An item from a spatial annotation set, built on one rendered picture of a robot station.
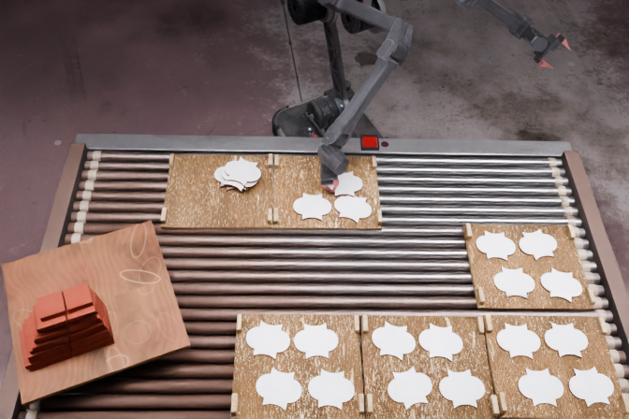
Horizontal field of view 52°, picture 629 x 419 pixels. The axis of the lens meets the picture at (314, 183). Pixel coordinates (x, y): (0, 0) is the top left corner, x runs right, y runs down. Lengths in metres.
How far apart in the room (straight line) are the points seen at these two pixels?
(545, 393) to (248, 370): 0.94
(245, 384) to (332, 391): 0.27
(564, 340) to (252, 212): 1.18
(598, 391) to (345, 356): 0.81
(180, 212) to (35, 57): 2.47
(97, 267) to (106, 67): 2.43
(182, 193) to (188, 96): 1.76
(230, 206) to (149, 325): 0.59
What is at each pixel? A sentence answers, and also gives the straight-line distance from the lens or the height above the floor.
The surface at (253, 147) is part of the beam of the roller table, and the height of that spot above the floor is 0.92.
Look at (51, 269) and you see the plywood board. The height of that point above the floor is 1.04.
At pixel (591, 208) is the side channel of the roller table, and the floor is 0.95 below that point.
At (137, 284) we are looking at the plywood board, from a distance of 2.22.
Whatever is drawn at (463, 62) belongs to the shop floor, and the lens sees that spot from 4.63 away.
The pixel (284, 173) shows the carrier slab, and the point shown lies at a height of 0.94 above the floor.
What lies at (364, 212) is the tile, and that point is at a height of 0.95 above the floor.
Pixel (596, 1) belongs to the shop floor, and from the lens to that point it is 5.56.
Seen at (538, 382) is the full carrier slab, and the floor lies 0.95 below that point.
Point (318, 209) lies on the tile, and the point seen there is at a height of 0.95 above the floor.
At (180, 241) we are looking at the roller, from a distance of 2.44.
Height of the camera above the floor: 2.94
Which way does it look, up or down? 52 degrees down
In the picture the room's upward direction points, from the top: 4 degrees clockwise
